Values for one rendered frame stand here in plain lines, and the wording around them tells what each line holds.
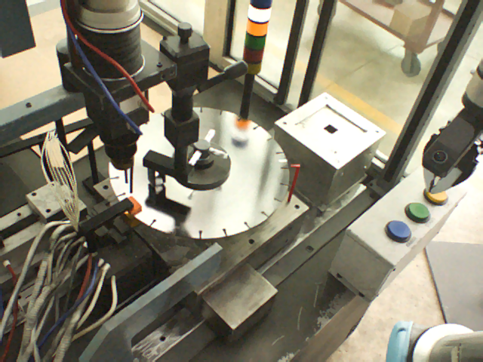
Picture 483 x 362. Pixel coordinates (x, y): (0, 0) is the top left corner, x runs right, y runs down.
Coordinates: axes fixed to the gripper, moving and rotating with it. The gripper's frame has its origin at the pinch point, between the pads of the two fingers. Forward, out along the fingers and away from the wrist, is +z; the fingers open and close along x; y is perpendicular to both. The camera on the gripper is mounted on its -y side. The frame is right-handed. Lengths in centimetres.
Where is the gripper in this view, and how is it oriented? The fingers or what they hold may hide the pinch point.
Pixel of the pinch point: (430, 189)
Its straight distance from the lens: 97.3
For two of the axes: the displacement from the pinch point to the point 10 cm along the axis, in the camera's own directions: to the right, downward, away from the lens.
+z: -1.1, 6.6, 7.4
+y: 7.1, -4.7, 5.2
